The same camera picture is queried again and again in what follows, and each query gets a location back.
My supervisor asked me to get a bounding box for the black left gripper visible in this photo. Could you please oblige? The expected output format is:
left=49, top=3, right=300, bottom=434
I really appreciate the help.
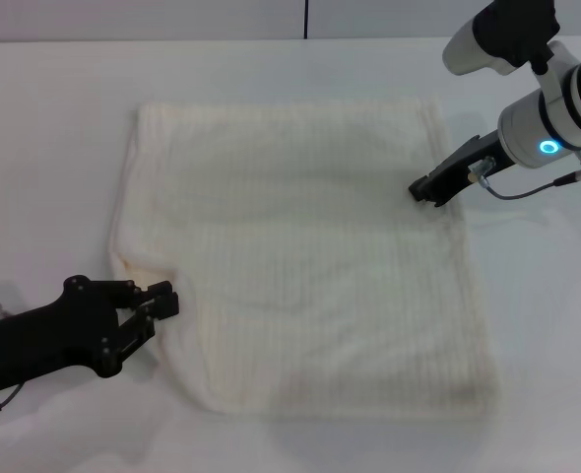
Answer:
left=0, top=274, right=181, bottom=394

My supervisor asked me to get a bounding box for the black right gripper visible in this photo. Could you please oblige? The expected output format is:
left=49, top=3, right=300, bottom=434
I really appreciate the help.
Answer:
left=408, top=130, right=516, bottom=209

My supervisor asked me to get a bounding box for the grey right gripper cable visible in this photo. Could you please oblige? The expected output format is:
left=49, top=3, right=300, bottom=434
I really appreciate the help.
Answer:
left=467, top=156, right=581, bottom=201

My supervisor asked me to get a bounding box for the cream white ribbed towel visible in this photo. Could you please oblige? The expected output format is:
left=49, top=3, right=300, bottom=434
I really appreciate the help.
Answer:
left=105, top=96, right=501, bottom=423

